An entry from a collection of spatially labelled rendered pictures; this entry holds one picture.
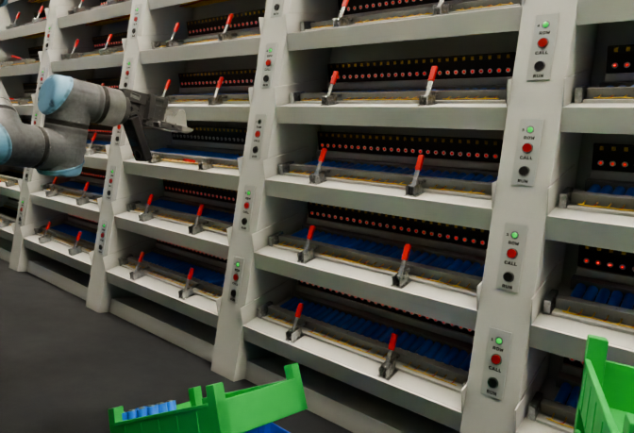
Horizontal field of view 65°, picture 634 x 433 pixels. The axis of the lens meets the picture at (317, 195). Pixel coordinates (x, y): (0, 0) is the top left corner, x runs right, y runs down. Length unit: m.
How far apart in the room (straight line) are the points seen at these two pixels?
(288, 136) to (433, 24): 0.49
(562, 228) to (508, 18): 0.42
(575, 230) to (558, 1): 0.42
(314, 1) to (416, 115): 0.54
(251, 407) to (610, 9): 0.90
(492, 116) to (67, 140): 0.89
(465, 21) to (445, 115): 0.20
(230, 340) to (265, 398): 0.54
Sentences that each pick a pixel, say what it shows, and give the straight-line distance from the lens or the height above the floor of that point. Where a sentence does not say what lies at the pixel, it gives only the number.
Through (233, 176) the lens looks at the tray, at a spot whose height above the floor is 0.53.
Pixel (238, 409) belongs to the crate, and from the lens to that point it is 0.85.
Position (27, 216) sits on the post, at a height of 0.24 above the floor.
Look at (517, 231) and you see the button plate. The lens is 0.98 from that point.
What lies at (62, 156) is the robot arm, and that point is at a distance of 1.21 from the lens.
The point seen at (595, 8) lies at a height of 0.91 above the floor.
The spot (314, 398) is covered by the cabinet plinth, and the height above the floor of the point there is 0.03.
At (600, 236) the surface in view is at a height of 0.52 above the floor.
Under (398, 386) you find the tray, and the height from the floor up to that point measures 0.15.
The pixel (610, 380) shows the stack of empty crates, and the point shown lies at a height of 0.35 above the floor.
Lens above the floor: 0.51
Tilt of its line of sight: level
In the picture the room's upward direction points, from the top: 9 degrees clockwise
